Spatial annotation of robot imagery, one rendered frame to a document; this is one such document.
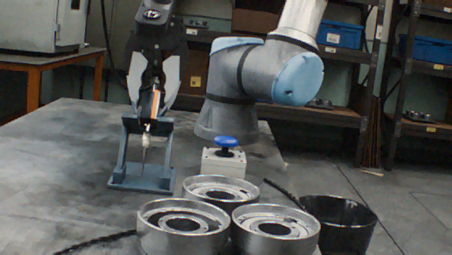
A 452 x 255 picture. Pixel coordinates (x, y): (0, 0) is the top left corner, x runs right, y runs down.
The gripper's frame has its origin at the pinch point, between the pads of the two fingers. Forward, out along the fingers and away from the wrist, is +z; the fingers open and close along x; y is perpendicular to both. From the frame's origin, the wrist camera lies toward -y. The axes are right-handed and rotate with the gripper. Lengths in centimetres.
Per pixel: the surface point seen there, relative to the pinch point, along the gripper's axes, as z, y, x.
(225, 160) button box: 7.4, -2.7, -12.6
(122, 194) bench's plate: 11.9, -10.4, 2.3
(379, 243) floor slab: 92, 157, -118
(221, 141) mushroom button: 4.8, -0.9, -11.7
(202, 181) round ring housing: 8.8, -10.1, -9.1
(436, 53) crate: -17, 320, -214
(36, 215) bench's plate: 11.9, -21.7, 11.8
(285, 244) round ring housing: 8.5, -29.7, -17.8
